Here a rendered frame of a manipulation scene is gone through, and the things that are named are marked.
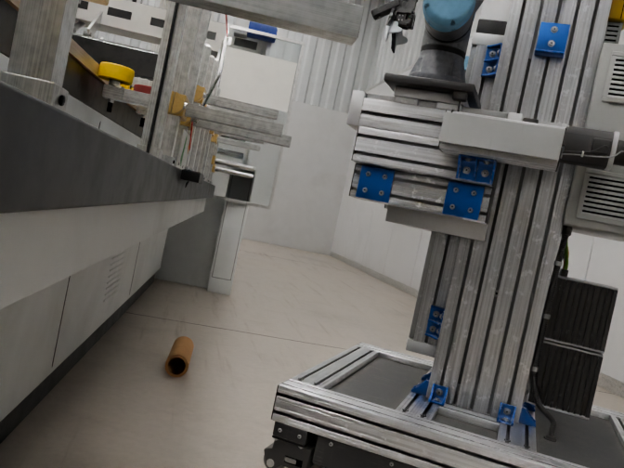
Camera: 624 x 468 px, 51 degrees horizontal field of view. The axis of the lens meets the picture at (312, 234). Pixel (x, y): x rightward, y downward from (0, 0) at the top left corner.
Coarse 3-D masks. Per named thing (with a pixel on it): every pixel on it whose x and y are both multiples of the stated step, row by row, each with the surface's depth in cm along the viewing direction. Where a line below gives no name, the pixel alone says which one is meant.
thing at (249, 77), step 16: (224, 64) 424; (240, 64) 425; (256, 64) 427; (272, 64) 428; (288, 64) 429; (224, 80) 425; (240, 80) 426; (256, 80) 427; (272, 80) 428; (288, 80) 430; (224, 96) 425; (240, 96) 427; (256, 96) 428; (272, 96) 429; (288, 96) 430
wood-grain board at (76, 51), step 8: (8, 0) 94; (16, 0) 96; (16, 8) 99; (72, 40) 129; (72, 48) 130; (80, 48) 135; (72, 56) 132; (80, 56) 136; (88, 56) 143; (88, 64) 144; (96, 64) 150; (96, 72) 152; (104, 80) 162; (128, 104) 202
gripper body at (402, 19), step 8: (400, 0) 238; (408, 0) 238; (416, 0) 238; (392, 8) 238; (400, 8) 236; (408, 8) 235; (400, 16) 237; (408, 16) 237; (400, 24) 237; (408, 24) 238
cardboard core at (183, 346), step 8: (184, 336) 255; (176, 344) 241; (184, 344) 242; (192, 344) 253; (176, 352) 229; (184, 352) 232; (168, 360) 226; (176, 360) 244; (184, 360) 226; (168, 368) 227; (176, 368) 235; (184, 368) 231; (176, 376) 226
